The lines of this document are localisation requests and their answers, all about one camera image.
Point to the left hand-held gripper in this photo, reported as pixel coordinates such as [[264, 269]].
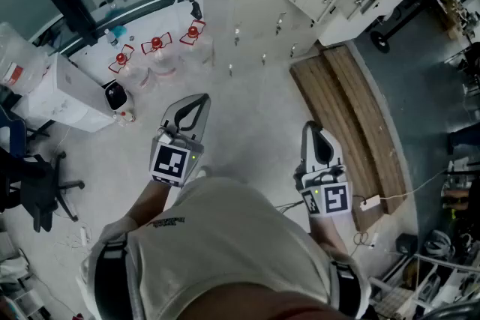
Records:
[[168, 163]]

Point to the teal plastic bag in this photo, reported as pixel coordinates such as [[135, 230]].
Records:
[[118, 30]]

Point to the white power strip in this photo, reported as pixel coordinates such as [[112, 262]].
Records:
[[84, 236]]

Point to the large clear water bottle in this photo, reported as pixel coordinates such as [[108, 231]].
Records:
[[18, 60]]

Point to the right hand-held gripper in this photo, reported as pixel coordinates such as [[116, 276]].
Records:
[[333, 198]]

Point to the white water dispenser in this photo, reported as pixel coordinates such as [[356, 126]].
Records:
[[63, 97]]

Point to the black wheeled cart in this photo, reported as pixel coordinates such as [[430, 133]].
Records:
[[379, 39]]

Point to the person's left forearm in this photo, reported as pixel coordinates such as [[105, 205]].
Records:
[[150, 198]]

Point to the person's right forearm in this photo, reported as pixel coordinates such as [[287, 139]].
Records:
[[326, 232]]

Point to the black office chair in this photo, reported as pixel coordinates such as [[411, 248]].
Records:
[[33, 176]]

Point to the white power adapter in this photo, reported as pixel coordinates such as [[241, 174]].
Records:
[[369, 203]]

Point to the person's white t-shirt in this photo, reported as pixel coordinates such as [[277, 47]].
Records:
[[225, 236]]

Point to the white bicycle helmet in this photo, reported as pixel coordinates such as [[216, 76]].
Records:
[[438, 245]]

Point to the blue chair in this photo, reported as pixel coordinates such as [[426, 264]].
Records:
[[13, 127]]

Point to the small plastic water bottle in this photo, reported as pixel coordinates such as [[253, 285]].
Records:
[[111, 38]]

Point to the small black pouch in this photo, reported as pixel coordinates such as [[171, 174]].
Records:
[[196, 10]]

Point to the person's chin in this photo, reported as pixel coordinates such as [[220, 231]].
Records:
[[255, 305]]

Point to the cluttered metal rack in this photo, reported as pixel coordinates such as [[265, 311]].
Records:
[[431, 288]]

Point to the wooden plank board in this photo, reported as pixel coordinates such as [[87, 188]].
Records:
[[348, 116]]

